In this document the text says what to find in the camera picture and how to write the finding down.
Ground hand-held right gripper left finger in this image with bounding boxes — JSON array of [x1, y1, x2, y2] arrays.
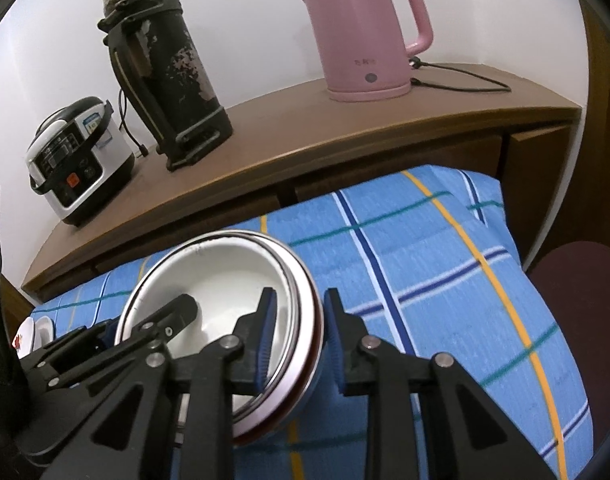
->
[[38, 287, 278, 480]]

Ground brown wooden panel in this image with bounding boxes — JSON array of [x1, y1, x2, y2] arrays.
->
[[0, 275, 36, 321]]

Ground worn black thermos flask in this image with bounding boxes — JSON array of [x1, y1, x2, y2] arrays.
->
[[96, 0, 234, 173]]

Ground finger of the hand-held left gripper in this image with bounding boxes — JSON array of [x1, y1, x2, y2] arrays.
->
[[32, 322, 120, 362], [136, 293, 199, 342]]

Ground brown wooden cabinet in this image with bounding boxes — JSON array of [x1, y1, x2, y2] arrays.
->
[[20, 62, 583, 306]]

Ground blue plaid cloth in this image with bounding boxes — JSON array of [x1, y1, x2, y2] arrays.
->
[[30, 165, 593, 480]]

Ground white plate with red flowers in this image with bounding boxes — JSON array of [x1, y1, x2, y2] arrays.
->
[[12, 317, 41, 358]]

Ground white enamel bowl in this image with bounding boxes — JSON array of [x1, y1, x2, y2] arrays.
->
[[114, 230, 308, 426]]

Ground pink electric kettle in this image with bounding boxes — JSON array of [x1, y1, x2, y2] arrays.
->
[[287, 0, 434, 103]]

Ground black and white rice cooker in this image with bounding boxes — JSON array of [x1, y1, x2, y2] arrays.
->
[[25, 96, 136, 228]]

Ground black kettle power cable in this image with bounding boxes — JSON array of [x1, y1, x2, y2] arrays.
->
[[409, 59, 513, 93]]

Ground black rice cooker cable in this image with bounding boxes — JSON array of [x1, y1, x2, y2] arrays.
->
[[118, 87, 148, 158]]

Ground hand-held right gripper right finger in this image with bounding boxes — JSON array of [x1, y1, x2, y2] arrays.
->
[[323, 288, 556, 480]]

